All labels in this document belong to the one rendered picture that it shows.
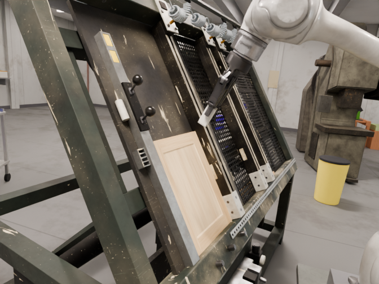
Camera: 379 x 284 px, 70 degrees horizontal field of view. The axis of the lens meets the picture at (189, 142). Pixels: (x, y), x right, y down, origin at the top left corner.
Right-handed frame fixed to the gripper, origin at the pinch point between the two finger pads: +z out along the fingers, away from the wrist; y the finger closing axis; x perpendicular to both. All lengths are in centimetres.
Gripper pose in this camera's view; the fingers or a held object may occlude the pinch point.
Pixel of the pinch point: (207, 115)
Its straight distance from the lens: 85.0
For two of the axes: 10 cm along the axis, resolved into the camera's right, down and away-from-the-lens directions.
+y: -3.9, 1.8, -9.0
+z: -4.7, 8.0, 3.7
